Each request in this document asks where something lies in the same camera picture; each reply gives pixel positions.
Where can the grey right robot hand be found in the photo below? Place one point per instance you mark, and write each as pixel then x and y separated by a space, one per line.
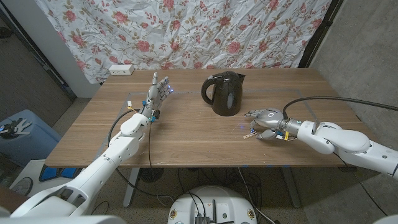
pixel 272 119

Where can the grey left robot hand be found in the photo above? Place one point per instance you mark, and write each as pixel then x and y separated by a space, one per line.
pixel 154 96

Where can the wooden clothespin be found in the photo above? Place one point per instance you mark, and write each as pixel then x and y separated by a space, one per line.
pixel 248 136

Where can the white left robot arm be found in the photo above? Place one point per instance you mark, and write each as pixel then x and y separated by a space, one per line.
pixel 102 168

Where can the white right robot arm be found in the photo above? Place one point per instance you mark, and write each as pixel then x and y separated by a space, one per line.
pixel 348 140

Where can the black electric kettle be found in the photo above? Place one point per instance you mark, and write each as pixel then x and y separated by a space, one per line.
pixel 227 99

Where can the white power strip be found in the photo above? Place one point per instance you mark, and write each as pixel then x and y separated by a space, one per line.
pixel 121 69

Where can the floral backdrop cloth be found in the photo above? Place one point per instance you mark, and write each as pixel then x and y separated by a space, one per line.
pixel 186 31

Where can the grey table leg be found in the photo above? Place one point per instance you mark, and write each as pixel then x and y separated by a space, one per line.
pixel 292 193
pixel 130 189

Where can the black round fan base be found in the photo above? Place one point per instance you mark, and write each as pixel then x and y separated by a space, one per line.
pixel 150 175

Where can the white robot torso base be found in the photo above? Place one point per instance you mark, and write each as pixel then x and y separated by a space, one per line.
pixel 224 202

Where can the black backdrop stand pole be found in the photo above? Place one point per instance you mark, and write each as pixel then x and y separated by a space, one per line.
pixel 320 34

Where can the blue and black item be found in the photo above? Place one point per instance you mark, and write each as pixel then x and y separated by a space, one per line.
pixel 49 172

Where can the blue storage bin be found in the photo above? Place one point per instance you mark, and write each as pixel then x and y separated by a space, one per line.
pixel 31 146

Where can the white board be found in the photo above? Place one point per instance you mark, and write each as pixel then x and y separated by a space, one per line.
pixel 34 168

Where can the black and white glove pile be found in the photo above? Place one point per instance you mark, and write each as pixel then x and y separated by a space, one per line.
pixel 12 127

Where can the white robot chest cover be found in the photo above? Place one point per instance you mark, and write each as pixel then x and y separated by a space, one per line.
pixel 62 220

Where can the grey sneaker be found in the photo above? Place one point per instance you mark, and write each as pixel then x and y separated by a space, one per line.
pixel 23 186

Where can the person's bare leg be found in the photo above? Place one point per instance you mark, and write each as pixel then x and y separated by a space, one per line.
pixel 9 199

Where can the black door frame rail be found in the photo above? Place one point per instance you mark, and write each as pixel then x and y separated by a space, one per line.
pixel 46 67

